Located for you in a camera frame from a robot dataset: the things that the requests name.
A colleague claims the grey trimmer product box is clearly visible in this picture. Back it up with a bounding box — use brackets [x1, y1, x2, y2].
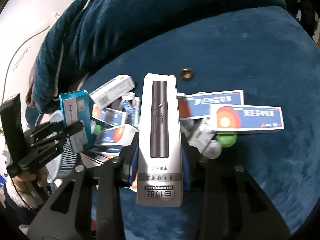
[137, 73, 183, 207]

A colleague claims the blue orange ointment box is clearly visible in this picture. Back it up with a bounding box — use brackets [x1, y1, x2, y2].
[210, 104, 284, 133]
[177, 90, 244, 120]

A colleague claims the teal white medicine box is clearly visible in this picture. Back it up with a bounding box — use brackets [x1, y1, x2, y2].
[59, 89, 94, 154]

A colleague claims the person's hand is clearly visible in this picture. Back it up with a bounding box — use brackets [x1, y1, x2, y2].
[12, 166, 48, 192]

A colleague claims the clear round lid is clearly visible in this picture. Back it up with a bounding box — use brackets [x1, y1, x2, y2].
[202, 140, 222, 159]

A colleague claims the light blue mesh basket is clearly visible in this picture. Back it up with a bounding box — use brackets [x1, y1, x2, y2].
[35, 109, 83, 184]

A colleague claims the green bottle cap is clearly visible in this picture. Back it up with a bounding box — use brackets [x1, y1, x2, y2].
[216, 133, 237, 148]

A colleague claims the white barcode medicine box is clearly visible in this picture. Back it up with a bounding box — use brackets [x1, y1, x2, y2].
[89, 75, 135, 109]

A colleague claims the dark blue fleece blanket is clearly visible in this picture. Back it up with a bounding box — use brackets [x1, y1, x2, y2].
[25, 0, 285, 113]

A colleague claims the brown ring cap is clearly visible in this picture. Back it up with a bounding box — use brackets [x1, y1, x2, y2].
[179, 68, 194, 82]

